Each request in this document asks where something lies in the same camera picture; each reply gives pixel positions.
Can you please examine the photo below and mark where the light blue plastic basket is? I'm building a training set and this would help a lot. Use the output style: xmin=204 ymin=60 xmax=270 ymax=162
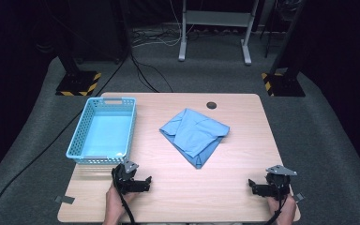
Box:
xmin=66 ymin=97 xmax=138 ymax=166

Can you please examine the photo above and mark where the black equipment case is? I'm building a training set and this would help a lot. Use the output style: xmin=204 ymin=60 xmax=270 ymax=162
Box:
xmin=69 ymin=0 xmax=129 ymax=64

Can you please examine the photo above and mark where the long black floor cable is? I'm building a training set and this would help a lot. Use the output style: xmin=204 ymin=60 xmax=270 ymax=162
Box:
xmin=0 ymin=46 xmax=133 ymax=225

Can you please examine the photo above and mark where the person's left hand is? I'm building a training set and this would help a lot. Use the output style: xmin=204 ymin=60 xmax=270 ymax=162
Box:
xmin=104 ymin=183 xmax=139 ymax=221

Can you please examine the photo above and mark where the tangle of floor cables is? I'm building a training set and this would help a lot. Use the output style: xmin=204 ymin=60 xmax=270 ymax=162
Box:
xmin=132 ymin=27 xmax=201 ymax=49

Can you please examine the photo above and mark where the thin black stand leg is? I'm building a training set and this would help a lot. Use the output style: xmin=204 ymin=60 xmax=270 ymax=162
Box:
xmin=263 ymin=0 xmax=279 ymax=59

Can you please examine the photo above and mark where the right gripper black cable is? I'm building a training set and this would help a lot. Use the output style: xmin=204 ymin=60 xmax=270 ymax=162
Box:
xmin=263 ymin=187 xmax=290 ymax=225

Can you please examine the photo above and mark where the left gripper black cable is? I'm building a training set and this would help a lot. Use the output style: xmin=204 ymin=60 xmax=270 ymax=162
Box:
xmin=112 ymin=168 xmax=138 ymax=225

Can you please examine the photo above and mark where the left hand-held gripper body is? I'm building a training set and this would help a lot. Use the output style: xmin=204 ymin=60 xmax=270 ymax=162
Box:
xmin=112 ymin=158 xmax=141 ymax=196

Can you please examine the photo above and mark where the person's right hand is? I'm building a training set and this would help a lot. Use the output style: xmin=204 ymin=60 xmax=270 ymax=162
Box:
xmin=267 ymin=192 xmax=297 ymax=225

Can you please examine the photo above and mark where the white metal desk frame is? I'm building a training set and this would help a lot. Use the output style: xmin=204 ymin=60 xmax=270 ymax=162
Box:
xmin=177 ymin=0 xmax=260 ymax=67

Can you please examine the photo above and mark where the light blue shirt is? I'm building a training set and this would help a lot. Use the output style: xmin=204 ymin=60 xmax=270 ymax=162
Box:
xmin=158 ymin=108 xmax=232 ymax=170

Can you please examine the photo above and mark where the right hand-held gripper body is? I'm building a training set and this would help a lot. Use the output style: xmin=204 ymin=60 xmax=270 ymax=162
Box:
xmin=263 ymin=164 xmax=298 ymax=202

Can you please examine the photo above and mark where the black stand with striped base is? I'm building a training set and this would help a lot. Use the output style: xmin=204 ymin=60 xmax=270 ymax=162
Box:
xmin=54 ymin=52 xmax=102 ymax=98
xmin=261 ymin=0 xmax=308 ymax=98

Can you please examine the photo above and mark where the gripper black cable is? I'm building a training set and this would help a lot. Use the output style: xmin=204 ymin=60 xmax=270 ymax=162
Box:
xmin=263 ymin=187 xmax=290 ymax=225
xmin=112 ymin=168 xmax=138 ymax=225

